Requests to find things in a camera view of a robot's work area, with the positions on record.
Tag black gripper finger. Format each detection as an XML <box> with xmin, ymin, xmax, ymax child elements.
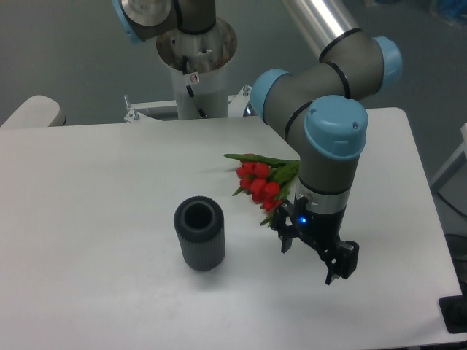
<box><xmin>270</xmin><ymin>201</ymin><xmax>298</xmax><ymax>253</ymax></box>
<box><xmin>316</xmin><ymin>239</ymin><xmax>360</xmax><ymax>285</ymax></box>

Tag white furniture at right edge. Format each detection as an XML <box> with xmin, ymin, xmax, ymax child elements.
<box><xmin>429</xmin><ymin>123</ymin><xmax>466</xmax><ymax>219</ymax></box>

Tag dark grey ribbed vase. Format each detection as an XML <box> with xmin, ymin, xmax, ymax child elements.
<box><xmin>174</xmin><ymin>195</ymin><xmax>225</xmax><ymax>271</ymax></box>

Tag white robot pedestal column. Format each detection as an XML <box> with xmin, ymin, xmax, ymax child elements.
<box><xmin>156</xmin><ymin>17</ymin><xmax>237</xmax><ymax>116</ymax></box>

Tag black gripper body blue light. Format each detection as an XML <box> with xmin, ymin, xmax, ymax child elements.
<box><xmin>287</xmin><ymin>197</ymin><xmax>346</xmax><ymax>252</ymax></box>

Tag black cable on pedestal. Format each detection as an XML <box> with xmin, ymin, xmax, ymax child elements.
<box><xmin>181</xmin><ymin>54</ymin><xmax>208</xmax><ymax>119</ymax></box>

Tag red tulip bouquet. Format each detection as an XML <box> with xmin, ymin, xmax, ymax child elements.
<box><xmin>223</xmin><ymin>153</ymin><xmax>300</xmax><ymax>226</ymax></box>

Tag white metal base frame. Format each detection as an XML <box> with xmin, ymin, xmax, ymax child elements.
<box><xmin>123</xmin><ymin>85</ymin><xmax>257</xmax><ymax>123</ymax></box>

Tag black table cable grommet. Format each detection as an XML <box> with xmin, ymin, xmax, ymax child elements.
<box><xmin>439</xmin><ymin>295</ymin><xmax>466</xmax><ymax>334</ymax></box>

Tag beige chair armrest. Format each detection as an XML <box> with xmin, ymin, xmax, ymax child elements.
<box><xmin>1</xmin><ymin>95</ymin><xmax>66</xmax><ymax>131</ymax></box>

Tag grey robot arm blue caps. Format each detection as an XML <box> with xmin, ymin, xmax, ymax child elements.
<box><xmin>112</xmin><ymin>1</ymin><xmax>403</xmax><ymax>281</ymax></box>

